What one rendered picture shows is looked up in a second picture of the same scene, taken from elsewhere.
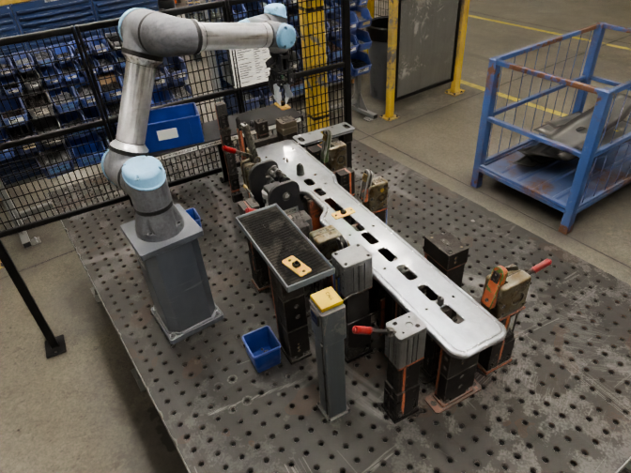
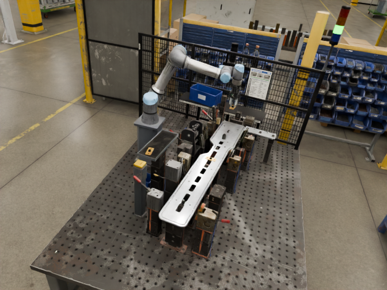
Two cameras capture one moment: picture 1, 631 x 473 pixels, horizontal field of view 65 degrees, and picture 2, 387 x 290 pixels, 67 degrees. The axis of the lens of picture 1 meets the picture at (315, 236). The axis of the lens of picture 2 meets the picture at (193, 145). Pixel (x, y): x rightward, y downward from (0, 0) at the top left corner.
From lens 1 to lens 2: 132 cm
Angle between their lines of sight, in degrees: 36
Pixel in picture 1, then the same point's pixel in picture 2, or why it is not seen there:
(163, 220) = (147, 117)
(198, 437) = (105, 186)
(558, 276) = (280, 260)
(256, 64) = (259, 89)
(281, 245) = (157, 144)
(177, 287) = (143, 142)
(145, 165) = (151, 96)
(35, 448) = (105, 172)
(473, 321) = (181, 214)
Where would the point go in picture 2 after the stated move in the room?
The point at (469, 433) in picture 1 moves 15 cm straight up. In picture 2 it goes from (158, 256) to (159, 241)
